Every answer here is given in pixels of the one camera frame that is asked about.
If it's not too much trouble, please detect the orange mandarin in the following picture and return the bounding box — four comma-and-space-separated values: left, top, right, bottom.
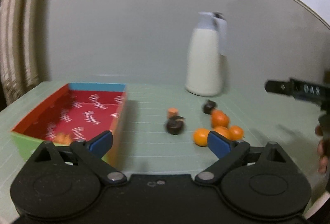
192, 128, 210, 147
211, 109, 230, 127
229, 125, 244, 141
213, 126, 232, 140

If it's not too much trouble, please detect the brown fruit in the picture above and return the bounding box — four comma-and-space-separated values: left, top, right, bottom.
53, 133, 73, 145

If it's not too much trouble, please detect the colourful cardboard box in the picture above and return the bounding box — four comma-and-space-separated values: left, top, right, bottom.
11, 82, 127, 166

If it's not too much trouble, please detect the dark mangosteen fruit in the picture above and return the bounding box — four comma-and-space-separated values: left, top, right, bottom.
202, 100, 217, 115
165, 115, 185, 135

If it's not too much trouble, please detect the person's hand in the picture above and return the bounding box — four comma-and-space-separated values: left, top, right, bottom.
315, 126, 329, 174

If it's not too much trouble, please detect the green cutting mat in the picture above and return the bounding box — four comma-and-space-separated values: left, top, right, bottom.
1, 82, 325, 223

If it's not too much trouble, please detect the small orange cork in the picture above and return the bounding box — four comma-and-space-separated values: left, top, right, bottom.
167, 107, 178, 118

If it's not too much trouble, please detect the white thermos jug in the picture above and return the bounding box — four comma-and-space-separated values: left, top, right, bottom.
185, 12, 227, 97

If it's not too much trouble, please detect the beige curtain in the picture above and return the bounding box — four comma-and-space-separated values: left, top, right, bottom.
1, 0, 40, 104

